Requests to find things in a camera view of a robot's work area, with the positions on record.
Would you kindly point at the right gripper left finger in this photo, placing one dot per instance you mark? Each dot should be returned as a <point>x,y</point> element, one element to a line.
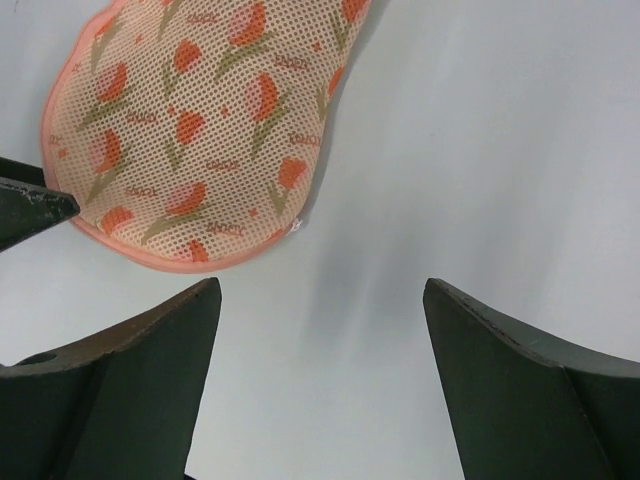
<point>119,404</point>

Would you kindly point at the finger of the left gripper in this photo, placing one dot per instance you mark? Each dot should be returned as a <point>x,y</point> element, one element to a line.
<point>27,206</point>

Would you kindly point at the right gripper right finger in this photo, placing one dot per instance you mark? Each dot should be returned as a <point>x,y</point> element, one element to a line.
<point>525,404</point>

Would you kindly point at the floral mesh laundry bag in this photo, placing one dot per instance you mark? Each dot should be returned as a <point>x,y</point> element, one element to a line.
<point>189,132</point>

